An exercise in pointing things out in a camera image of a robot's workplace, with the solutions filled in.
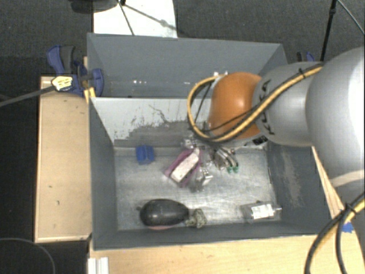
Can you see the grey metal bin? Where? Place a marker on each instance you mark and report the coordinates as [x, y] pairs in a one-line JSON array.
[[148, 118]]

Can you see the purple and white box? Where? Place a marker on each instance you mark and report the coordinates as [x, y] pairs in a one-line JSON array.
[[184, 167]]

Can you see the mottled grey-green lump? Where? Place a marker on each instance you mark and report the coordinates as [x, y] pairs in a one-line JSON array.
[[196, 218]]

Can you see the black cylinder on white bracket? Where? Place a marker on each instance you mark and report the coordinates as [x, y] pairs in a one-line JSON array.
[[260, 140]]

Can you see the pale wood board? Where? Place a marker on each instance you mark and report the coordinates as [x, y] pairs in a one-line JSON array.
[[62, 164]]

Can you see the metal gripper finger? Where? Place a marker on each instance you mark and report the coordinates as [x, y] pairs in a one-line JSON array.
[[189, 144], [203, 178]]

